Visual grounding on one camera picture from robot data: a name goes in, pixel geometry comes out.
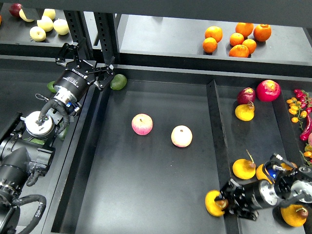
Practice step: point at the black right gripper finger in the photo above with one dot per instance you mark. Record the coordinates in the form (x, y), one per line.
(243, 212)
(232, 191)

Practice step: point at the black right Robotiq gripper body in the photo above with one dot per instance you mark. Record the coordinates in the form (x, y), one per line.
(249, 198)

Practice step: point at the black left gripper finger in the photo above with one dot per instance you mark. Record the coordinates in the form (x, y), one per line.
(101, 77)
(70, 49)

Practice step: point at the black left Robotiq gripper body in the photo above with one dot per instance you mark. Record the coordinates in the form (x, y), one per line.
(75, 80)

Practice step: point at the yellow pear beside arm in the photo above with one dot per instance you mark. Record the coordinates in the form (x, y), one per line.
(260, 175)

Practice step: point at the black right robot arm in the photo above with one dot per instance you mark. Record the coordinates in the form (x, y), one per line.
(286, 185)

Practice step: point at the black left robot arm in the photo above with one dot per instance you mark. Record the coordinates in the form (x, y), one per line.
(26, 144)

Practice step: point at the green avocado at tray corner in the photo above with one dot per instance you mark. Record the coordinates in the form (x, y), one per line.
(119, 82)

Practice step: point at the yellow pear right tray middle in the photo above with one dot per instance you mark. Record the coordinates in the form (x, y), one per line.
(244, 168)

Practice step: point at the green avocado left tray top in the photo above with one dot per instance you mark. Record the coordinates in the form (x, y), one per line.
(50, 86)

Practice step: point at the green avocado tray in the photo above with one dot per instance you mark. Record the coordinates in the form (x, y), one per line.
(37, 141)
(50, 86)

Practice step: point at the pale yellow pear front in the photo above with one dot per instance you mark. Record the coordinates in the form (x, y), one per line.
(37, 34)

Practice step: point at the pale yellow pear middle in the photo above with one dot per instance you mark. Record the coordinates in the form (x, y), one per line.
(45, 23)

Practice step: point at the pale yellow pear back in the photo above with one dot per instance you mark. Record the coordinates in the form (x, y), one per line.
(51, 13)

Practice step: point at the pale yellow pear half hidden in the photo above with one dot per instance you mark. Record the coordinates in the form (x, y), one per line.
(23, 16)

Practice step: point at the dark green avocado upright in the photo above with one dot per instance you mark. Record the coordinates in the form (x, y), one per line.
(63, 134)

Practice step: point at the green avocado left tray upper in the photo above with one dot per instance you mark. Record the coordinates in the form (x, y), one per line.
(37, 141)

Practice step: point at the black left tray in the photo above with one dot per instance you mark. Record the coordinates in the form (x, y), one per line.
(20, 80)

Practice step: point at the black tray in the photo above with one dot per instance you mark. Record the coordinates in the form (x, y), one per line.
(132, 184)
(20, 80)
(269, 132)

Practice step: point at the black shelf upright posts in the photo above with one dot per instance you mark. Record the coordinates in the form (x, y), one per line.
(104, 25)

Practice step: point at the pink red apple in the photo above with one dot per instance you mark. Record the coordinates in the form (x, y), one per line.
(142, 124)

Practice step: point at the dark red apple on shelf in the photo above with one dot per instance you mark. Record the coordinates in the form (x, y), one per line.
(14, 9)

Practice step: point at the black right tray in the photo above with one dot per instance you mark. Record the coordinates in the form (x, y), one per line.
(269, 132)

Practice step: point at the cherry tomato bunch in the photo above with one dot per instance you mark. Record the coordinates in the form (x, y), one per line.
(307, 154)
(300, 105)

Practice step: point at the pale yellow pink apple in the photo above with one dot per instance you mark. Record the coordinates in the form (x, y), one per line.
(181, 136)

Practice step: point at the red chili pepper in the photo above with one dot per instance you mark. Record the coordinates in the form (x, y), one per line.
(308, 129)

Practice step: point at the black centre tray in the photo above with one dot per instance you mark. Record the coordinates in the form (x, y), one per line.
(132, 184)

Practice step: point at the dark red apple right tray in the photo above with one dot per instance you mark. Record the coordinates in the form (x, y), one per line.
(245, 96)

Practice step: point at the orange lower left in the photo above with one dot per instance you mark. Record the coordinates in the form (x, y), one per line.
(209, 45)

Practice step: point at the orange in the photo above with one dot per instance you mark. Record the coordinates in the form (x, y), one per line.
(236, 39)
(240, 51)
(250, 44)
(245, 29)
(209, 45)
(214, 32)
(262, 32)

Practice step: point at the orange top left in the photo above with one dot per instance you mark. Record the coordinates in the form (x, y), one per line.
(214, 32)

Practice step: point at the orange centre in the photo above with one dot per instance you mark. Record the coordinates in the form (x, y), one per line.
(236, 39)

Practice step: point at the orange front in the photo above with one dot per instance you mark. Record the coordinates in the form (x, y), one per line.
(240, 51)

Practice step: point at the orange right lower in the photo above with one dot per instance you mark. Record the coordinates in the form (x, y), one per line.
(250, 44)

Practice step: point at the orange top middle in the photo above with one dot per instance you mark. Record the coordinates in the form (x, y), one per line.
(245, 29)

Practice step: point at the orange top right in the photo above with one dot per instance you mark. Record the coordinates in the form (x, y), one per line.
(262, 32)

